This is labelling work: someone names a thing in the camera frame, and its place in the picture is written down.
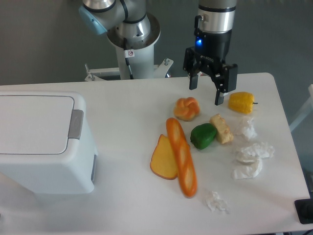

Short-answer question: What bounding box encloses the beige pastry bar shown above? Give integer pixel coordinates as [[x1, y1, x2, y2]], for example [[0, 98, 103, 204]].
[[209, 114, 234, 144]]

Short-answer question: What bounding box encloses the white metal base frame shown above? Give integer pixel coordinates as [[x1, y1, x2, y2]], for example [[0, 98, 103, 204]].
[[85, 58, 174, 82]]

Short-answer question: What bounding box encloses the small crumpled white tissue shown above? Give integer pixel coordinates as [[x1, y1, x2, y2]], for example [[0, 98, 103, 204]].
[[205, 191, 229, 213]]

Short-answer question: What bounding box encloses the crumpled white tissue lower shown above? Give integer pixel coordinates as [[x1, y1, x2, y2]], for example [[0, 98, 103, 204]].
[[231, 159, 263, 180]]

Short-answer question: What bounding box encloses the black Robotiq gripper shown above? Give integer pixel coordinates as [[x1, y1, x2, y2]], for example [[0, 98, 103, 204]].
[[183, 30, 238, 106]]

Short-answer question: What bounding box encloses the orange baguette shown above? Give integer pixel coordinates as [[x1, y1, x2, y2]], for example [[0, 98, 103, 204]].
[[166, 117, 198, 198]]

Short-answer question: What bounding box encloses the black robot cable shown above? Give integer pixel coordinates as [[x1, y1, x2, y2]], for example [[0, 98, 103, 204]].
[[123, 38, 134, 80]]

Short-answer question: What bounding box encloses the crumpled white tissue upper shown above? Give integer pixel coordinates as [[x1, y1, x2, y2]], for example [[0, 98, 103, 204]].
[[234, 117, 257, 141]]

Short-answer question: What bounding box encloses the green bell pepper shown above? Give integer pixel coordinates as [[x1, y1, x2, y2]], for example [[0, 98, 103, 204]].
[[190, 123, 217, 150]]

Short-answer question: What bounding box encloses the black device at edge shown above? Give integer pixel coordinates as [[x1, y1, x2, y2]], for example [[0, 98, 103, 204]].
[[294, 198, 313, 224]]

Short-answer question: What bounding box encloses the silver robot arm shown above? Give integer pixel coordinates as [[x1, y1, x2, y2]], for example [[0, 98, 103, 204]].
[[79, 0, 238, 105]]

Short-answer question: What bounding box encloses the yellow bread slice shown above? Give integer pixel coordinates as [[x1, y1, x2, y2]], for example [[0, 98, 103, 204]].
[[150, 134, 178, 180]]

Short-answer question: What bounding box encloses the yellow bell pepper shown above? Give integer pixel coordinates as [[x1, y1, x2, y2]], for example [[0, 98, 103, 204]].
[[228, 92, 258, 114]]

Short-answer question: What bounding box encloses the crumpled white tissue middle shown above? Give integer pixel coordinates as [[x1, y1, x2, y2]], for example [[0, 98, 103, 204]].
[[235, 142, 275, 164]]

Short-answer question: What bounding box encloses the white push-lid trash can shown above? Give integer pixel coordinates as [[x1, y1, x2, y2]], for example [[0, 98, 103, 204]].
[[0, 91, 97, 194]]

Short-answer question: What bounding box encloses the round knotted bread roll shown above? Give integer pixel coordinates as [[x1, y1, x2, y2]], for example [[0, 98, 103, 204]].
[[173, 97, 201, 121]]

